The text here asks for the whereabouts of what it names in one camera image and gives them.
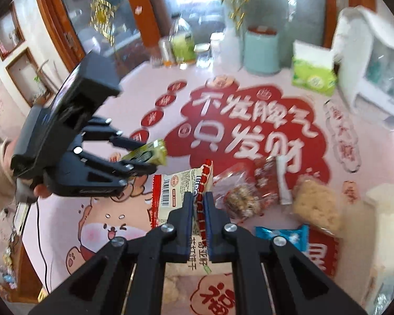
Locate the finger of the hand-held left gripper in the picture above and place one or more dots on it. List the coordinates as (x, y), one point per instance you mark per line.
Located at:
(118, 139)
(85, 170)

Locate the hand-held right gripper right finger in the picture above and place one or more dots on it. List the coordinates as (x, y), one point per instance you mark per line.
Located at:
(207, 213)

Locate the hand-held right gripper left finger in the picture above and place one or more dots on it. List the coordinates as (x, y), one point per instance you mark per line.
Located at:
(188, 213)

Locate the red and white cracker packet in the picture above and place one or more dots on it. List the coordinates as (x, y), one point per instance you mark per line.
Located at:
(174, 187)

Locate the green snack packet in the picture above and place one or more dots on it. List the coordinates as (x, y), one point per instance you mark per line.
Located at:
(147, 152)

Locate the dark red snack packet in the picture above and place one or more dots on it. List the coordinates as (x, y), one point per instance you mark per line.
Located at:
(269, 177)

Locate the beige crumbly snack packet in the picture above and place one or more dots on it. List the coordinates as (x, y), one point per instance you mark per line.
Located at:
(315, 203)

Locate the person's left hand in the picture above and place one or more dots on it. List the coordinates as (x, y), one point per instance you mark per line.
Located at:
(42, 191)

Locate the clear nut snack packet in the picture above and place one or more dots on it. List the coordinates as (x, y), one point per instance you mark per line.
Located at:
(239, 197)

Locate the blue snack packet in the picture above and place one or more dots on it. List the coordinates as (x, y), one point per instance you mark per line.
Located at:
(295, 236)

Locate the small clear glass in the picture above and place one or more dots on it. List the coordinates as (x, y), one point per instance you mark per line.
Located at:
(165, 52)

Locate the pink printed tablecloth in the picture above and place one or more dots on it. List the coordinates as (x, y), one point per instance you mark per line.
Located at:
(249, 121)

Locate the plastic bottle with green label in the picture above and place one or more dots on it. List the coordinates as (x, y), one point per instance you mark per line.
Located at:
(182, 42)

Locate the glass jar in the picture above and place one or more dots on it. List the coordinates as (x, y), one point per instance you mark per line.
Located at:
(202, 55)

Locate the white squeeze bottle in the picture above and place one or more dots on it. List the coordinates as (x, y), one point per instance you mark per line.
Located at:
(216, 47)

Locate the mint green canister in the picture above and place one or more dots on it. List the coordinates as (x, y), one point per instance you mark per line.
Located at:
(261, 52)

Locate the green tissue pack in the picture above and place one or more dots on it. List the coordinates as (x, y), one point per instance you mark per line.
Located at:
(313, 72)

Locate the white water dispenser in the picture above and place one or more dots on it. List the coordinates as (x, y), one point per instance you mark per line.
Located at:
(358, 82)

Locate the wooden wall cabinet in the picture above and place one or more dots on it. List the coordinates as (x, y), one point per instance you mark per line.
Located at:
(23, 65)

